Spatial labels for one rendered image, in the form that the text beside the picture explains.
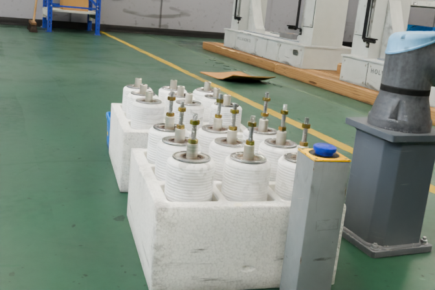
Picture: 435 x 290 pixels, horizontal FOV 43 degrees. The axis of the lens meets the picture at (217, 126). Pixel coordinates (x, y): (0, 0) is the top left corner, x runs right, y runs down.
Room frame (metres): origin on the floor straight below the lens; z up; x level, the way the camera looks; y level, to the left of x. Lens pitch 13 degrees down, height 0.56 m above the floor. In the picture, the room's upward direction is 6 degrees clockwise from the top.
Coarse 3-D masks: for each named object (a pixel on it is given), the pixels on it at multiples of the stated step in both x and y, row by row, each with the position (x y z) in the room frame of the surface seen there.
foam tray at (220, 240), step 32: (128, 192) 1.31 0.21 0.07; (160, 192) 1.03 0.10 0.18; (160, 224) 0.95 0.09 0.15; (192, 224) 0.97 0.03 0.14; (224, 224) 0.99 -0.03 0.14; (256, 224) 1.01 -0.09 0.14; (160, 256) 0.95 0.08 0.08; (192, 256) 0.97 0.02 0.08; (224, 256) 0.99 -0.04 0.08; (256, 256) 1.01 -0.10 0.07; (160, 288) 0.95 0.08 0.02; (192, 288) 0.97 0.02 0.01; (224, 288) 0.99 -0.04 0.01; (256, 288) 1.01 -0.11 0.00
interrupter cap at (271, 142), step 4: (264, 140) 1.23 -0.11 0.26; (268, 140) 1.23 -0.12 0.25; (272, 140) 1.24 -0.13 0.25; (288, 140) 1.25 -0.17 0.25; (268, 144) 1.20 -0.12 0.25; (272, 144) 1.20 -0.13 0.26; (276, 144) 1.21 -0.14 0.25; (288, 144) 1.22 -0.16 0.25; (292, 144) 1.22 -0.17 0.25; (296, 144) 1.22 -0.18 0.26; (284, 148) 1.19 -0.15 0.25; (288, 148) 1.19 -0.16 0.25
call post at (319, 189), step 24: (312, 168) 0.89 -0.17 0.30; (336, 168) 0.90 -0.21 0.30; (312, 192) 0.89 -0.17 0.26; (336, 192) 0.91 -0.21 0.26; (312, 216) 0.89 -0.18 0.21; (336, 216) 0.91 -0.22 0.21; (288, 240) 0.95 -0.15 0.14; (312, 240) 0.90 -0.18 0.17; (336, 240) 0.91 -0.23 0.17; (288, 264) 0.93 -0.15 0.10; (312, 264) 0.90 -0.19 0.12; (288, 288) 0.92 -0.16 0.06; (312, 288) 0.90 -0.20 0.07
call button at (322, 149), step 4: (316, 144) 0.93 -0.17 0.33; (320, 144) 0.94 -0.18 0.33; (324, 144) 0.94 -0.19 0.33; (328, 144) 0.94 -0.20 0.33; (316, 148) 0.92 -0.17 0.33; (320, 148) 0.92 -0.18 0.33; (324, 148) 0.92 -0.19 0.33; (328, 148) 0.92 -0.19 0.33; (332, 148) 0.92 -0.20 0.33; (336, 148) 0.93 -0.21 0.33; (316, 152) 0.93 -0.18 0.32; (320, 152) 0.92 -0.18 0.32; (324, 152) 0.92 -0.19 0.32; (328, 152) 0.92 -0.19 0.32; (332, 152) 0.92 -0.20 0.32
